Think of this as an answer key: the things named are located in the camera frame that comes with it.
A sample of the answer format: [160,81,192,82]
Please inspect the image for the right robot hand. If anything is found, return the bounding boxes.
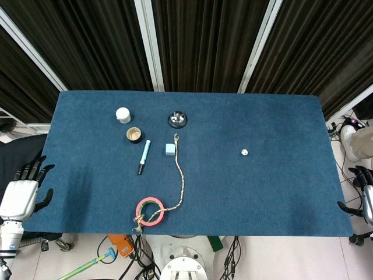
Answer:
[336,165,373,225]

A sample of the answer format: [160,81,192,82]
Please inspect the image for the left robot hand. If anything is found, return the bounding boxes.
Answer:
[0,155,55,221]

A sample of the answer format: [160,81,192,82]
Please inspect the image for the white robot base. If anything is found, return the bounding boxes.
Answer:
[145,234,224,280]

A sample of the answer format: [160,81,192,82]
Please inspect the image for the beige trouser leg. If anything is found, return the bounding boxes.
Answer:
[349,126,373,160]

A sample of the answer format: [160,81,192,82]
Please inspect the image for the black caster wheel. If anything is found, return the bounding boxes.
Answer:
[349,232,373,246]

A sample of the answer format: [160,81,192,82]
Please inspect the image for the blue felt table mat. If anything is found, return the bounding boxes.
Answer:
[22,90,354,237]

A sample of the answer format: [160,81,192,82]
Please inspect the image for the orange device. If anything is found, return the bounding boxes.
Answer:
[107,234,135,258]

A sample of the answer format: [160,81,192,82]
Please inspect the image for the pink tape roll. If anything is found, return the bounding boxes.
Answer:
[135,197,166,227]

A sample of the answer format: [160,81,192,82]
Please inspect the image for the white green marker pen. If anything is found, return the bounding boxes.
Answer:
[137,139,152,176]

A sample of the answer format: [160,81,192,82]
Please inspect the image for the white plastic jar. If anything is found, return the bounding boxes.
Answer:
[115,107,132,124]

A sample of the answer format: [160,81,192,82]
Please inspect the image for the green block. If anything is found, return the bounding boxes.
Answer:
[207,236,224,252]

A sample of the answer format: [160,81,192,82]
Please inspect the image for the black dome bell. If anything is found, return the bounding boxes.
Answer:
[167,110,188,128]

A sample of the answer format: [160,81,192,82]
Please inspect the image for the black floor cables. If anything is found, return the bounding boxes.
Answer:
[326,115,373,211]

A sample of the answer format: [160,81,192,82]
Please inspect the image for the green stick with blue handle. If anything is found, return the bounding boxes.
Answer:
[59,247,118,280]

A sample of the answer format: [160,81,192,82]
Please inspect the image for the black cable bundle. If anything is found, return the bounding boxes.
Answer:
[223,236,241,280]

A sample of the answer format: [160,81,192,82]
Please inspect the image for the braided tan rope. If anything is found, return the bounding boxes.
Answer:
[132,133,186,234]

